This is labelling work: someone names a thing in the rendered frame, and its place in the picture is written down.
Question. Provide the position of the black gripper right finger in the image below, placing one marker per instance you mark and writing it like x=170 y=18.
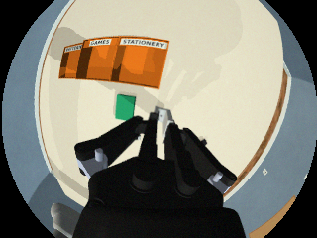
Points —
x=206 y=164

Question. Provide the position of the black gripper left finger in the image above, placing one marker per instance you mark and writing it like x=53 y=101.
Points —
x=99 y=153

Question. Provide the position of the brown rack of bins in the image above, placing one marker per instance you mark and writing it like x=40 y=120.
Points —
x=137 y=60

